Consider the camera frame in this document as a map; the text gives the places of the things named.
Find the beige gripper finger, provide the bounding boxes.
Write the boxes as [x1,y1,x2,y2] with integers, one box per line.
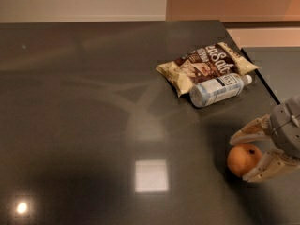
[242,149,300,183]
[230,114,271,145]

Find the orange fruit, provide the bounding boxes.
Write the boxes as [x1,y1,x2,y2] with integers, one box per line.
[227,143,263,177]

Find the clear plastic water bottle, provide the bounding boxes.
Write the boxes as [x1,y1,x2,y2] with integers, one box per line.
[189,73,252,108]

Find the brown sea salt chip bag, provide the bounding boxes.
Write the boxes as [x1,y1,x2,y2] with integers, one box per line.
[157,42,259,97]

